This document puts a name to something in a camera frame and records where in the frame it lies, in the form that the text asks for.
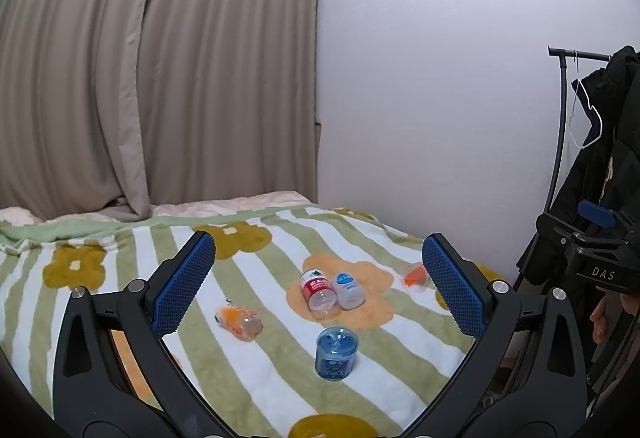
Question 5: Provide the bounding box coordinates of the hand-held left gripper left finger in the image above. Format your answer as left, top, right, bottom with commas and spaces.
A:
52, 230, 236, 438

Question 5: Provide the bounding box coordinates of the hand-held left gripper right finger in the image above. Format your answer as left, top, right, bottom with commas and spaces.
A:
400, 233, 588, 438

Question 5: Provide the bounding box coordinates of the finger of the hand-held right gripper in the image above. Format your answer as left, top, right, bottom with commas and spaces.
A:
578, 200, 618, 229

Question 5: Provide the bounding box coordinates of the blue plastic cup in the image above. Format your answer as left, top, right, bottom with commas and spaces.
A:
315, 326, 360, 382

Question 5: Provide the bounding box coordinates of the orange label clear plastic cup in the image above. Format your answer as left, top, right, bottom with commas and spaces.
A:
215, 307, 264, 343
403, 262, 429, 293

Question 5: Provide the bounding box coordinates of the red label clear plastic cup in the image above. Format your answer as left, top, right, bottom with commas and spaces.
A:
299, 269, 342, 319

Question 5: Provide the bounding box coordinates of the person's right hand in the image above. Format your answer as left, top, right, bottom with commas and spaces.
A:
589, 289, 640, 345

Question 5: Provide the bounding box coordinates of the black hanging jacket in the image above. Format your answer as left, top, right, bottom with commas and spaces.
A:
517, 45, 640, 291

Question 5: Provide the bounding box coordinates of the pale pink bed sheet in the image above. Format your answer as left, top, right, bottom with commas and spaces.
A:
0, 190, 315, 225

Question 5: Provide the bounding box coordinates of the black clothes rack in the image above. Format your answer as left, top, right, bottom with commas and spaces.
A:
515, 46, 617, 289

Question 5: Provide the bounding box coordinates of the white bottle with blue cap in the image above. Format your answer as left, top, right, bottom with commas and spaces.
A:
332, 273, 366, 310

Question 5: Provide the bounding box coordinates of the green striped floral blanket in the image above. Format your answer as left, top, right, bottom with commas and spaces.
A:
0, 205, 507, 438

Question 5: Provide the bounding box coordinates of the beige curtain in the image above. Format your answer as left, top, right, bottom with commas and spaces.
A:
0, 0, 322, 222

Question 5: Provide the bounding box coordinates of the white wire hanger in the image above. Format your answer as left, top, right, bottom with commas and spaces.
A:
571, 52, 607, 151

